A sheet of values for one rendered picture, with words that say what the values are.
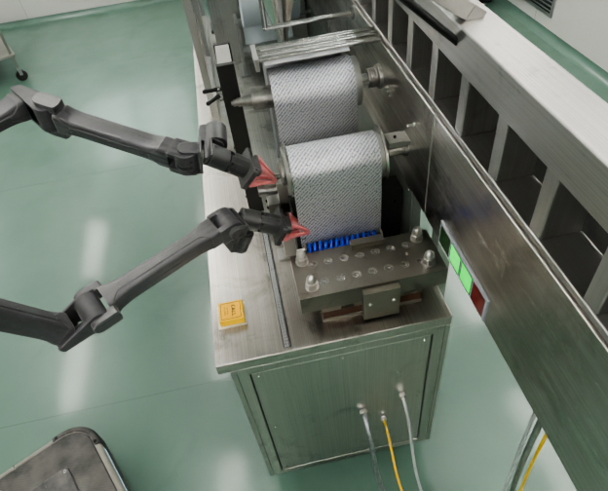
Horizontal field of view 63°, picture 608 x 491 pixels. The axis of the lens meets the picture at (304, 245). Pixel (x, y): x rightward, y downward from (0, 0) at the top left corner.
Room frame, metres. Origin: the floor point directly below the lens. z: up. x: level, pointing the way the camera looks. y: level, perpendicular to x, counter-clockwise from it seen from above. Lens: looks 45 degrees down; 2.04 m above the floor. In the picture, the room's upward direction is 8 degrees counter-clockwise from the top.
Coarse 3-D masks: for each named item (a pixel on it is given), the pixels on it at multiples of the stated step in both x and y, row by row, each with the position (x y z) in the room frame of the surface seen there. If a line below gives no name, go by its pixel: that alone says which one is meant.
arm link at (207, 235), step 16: (224, 208) 0.99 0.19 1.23; (208, 224) 0.94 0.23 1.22; (224, 224) 0.93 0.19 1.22; (240, 224) 0.94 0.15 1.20; (192, 240) 0.90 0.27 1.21; (208, 240) 0.90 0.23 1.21; (224, 240) 0.92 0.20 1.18; (160, 256) 0.86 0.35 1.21; (176, 256) 0.86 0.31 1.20; (192, 256) 0.88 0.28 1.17; (128, 272) 0.83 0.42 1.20; (144, 272) 0.83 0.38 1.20; (160, 272) 0.83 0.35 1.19; (96, 288) 0.80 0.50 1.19; (112, 288) 0.79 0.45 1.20; (128, 288) 0.79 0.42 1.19; (144, 288) 0.81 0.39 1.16; (112, 304) 0.76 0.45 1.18; (96, 320) 0.72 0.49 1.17; (112, 320) 0.73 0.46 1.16
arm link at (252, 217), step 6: (240, 210) 1.02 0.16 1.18; (246, 210) 1.00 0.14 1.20; (252, 210) 1.01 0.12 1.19; (258, 210) 1.02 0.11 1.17; (246, 216) 0.99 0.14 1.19; (252, 216) 0.99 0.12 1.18; (258, 216) 0.99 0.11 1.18; (252, 222) 0.98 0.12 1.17; (258, 222) 0.98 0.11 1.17; (252, 228) 0.98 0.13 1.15
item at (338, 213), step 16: (336, 192) 1.02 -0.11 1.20; (352, 192) 1.03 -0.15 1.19; (368, 192) 1.03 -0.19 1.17; (304, 208) 1.02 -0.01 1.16; (320, 208) 1.02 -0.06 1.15; (336, 208) 1.02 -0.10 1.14; (352, 208) 1.03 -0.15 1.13; (368, 208) 1.03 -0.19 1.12; (304, 224) 1.02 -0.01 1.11; (320, 224) 1.02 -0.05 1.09; (336, 224) 1.02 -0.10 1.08; (352, 224) 1.03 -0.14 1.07; (368, 224) 1.03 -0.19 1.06; (304, 240) 1.02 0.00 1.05; (320, 240) 1.02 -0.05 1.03
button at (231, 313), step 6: (240, 300) 0.93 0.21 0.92; (222, 306) 0.92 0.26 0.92; (228, 306) 0.91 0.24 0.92; (234, 306) 0.91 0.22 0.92; (240, 306) 0.91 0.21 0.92; (222, 312) 0.90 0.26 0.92; (228, 312) 0.89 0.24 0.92; (234, 312) 0.89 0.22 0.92; (240, 312) 0.89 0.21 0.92; (222, 318) 0.87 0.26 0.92; (228, 318) 0.87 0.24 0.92; (234, 318) 0.87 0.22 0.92; (240, 318) 0.87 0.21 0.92; (222, 324) 0.86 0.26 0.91; (228, 324) 0.86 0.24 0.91
